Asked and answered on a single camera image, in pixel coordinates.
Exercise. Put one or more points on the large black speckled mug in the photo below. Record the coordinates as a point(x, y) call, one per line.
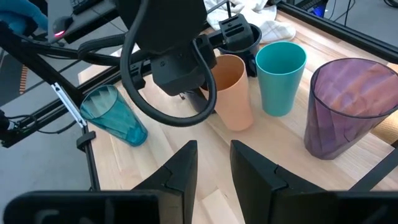
point(252, 51)

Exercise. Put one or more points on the black keyboard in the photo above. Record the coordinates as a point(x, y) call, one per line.
point(84, 4)

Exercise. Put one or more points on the black computer mouse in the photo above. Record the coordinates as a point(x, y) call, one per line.
point(62, 26)

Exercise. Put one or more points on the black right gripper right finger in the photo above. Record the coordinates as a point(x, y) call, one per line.
point(258, 193)

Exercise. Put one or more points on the purple faceted tumbler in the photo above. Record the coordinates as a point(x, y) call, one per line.
point(342, 124)

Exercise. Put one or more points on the orange plastic cup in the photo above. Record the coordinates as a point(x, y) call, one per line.
point(233, 102)

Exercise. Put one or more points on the blue faceted tumbler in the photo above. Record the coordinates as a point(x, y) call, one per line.
point(118, 121)

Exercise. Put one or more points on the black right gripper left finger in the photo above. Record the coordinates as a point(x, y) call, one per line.
point(174, 193)

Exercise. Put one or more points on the person's leg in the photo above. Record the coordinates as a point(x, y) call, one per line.
point(21, 12)

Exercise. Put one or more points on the dark operator desk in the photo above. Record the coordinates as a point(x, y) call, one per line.
point(93, 21)

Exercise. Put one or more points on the white towel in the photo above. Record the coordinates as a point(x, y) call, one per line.
point(270, 28)

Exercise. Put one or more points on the wooden shelf black metal frame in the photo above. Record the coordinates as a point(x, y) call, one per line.
point(280, 140)

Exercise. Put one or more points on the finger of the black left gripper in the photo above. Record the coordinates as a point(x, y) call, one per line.
point(236, 32)
point(138, 76)

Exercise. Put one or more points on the teal plastic cup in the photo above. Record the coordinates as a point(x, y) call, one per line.
point(280, 90)

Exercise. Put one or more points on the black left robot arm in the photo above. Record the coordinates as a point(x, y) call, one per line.
point(161, 21)

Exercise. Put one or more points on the black computer tower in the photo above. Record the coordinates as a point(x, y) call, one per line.
point(311, 7)

